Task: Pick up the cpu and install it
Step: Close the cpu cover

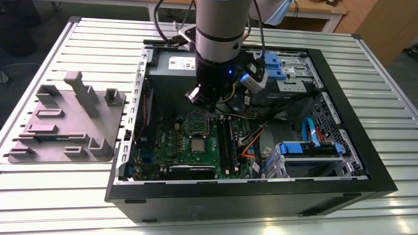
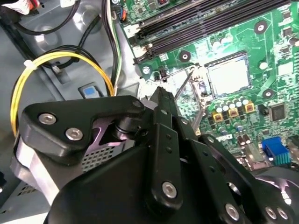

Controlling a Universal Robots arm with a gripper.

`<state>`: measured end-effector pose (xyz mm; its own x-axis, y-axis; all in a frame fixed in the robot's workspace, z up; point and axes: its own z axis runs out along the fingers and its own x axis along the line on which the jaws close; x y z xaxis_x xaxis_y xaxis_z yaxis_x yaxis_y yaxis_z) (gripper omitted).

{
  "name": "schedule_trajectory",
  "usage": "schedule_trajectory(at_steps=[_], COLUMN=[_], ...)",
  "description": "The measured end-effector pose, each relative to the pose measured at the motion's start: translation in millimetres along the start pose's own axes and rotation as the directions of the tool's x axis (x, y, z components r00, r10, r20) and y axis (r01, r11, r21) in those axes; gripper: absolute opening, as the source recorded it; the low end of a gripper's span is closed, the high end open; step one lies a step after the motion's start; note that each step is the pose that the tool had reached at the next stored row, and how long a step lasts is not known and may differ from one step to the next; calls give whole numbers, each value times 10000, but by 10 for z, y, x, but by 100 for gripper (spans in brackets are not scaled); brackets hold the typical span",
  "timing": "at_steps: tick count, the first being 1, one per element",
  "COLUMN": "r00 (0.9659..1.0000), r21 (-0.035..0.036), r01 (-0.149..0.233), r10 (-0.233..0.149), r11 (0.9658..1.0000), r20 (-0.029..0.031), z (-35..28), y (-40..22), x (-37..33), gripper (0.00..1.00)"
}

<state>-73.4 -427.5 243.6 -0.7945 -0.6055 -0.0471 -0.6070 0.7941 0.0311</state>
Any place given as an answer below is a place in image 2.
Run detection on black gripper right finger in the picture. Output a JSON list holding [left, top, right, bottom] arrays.
[[166, 90, 299, 224]]

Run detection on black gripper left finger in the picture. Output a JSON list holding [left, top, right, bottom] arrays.
[[18, 86, 184, 208]]

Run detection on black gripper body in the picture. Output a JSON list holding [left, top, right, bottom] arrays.
[[43, 144, 222, 224]]

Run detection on silver CPU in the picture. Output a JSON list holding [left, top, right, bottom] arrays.
[[206, 56, 250, 98]]

